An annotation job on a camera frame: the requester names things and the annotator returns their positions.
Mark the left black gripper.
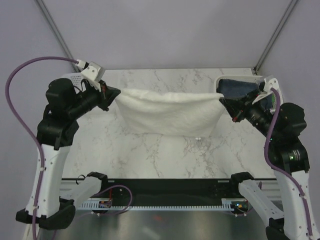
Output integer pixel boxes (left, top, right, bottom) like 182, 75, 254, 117
68, 78, 121, 118

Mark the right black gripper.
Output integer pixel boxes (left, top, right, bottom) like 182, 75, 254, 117
221, 87, 281, 140

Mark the dark blue towel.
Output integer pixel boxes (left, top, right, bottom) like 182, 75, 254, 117
216, 78, 273, 115

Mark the white towel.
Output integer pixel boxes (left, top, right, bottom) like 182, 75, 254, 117
115, 88, 225, 138

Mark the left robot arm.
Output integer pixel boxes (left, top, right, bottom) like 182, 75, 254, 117
15, 78, 121, 230

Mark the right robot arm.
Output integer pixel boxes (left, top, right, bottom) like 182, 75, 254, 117
219, 88, 320, 240

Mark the right white plastic basket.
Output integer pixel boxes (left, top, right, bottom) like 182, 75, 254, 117
214, 74, 285, 111

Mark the white plastic basket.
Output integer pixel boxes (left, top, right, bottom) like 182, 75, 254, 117
61, 73, 84, 88
214, 74, 285, 111

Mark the left white plastic basket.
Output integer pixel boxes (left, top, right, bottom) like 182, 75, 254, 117
61, 73, 84, 88

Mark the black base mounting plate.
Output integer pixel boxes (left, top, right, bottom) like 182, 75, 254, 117
101, 178, 243, 206

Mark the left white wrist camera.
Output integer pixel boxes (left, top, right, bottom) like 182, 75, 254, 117
75, 59, 105, 92

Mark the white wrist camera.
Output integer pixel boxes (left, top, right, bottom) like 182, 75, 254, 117
75, 59, 105, 92
252, 76, 280, 105

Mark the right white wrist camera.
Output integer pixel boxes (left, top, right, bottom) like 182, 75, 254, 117
252, 76, 280, 105

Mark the aluminium extrusion rail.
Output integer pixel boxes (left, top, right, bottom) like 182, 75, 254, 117
59, 178, 282, 201

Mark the white slotted cable duct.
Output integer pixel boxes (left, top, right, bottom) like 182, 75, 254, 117
77, 198, 250, 212

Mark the right aluminium frame post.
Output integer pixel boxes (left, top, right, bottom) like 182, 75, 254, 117
251, 0, 301, 75

